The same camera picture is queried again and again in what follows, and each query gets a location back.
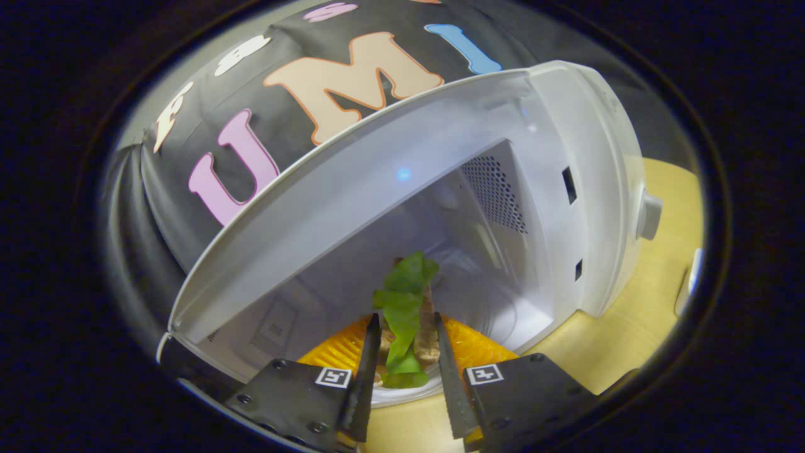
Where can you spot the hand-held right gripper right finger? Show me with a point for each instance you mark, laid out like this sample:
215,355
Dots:
449,377

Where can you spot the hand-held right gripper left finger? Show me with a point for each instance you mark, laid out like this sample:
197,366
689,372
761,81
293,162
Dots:
368,377

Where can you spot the lettuce sandwich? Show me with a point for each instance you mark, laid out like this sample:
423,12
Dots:
405,296

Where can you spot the white microwave oven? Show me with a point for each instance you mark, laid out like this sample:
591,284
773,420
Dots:
377,182

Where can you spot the small white plate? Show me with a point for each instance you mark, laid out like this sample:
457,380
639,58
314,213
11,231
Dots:
688,283

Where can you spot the black backdrop cloth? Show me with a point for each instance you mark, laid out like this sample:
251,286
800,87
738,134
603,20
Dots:
188,132

